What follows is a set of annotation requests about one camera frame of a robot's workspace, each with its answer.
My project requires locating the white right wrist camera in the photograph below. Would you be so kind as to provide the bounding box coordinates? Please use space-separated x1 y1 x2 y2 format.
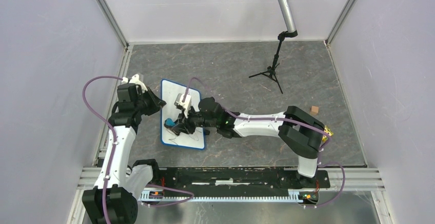
174 93 192 118

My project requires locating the blue framed whiteboard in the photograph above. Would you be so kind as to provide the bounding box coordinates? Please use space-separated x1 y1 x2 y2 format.
161 79 205 150

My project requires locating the aluminium frame rail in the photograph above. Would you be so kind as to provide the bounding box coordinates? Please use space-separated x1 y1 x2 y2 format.
77 167 385 192

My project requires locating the yellow toy block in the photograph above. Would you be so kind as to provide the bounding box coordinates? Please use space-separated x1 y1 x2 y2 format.
322 126 333 142

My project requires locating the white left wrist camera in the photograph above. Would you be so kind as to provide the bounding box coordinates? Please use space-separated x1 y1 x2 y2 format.
121 73 148 93

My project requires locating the blue whiteboard eraser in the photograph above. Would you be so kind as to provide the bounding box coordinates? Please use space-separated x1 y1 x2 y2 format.
164 118 176 129

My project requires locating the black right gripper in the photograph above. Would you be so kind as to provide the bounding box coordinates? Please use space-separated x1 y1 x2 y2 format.
172 105 218 136

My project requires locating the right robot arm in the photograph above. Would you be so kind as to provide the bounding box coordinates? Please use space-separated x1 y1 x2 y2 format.
163 97 327 187

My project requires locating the slotted cable duct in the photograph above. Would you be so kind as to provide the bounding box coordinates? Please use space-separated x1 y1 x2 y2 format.
139 190 303 203

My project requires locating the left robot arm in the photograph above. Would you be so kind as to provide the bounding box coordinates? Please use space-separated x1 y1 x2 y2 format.
82 83 166 223

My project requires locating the silver pole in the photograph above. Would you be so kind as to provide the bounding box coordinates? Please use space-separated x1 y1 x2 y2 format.
278 0 298 37

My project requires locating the black tripod stand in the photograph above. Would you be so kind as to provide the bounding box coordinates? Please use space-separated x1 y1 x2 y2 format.
248 30 298 94

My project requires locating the small wooden cube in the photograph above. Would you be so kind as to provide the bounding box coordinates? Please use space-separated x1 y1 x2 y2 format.
309 106 320 116

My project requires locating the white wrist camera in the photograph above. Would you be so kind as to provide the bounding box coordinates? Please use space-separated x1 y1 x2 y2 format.
174 93 192 118
121 73 148 93

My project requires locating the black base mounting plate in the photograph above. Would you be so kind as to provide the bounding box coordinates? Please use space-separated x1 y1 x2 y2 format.
151 167 330 197

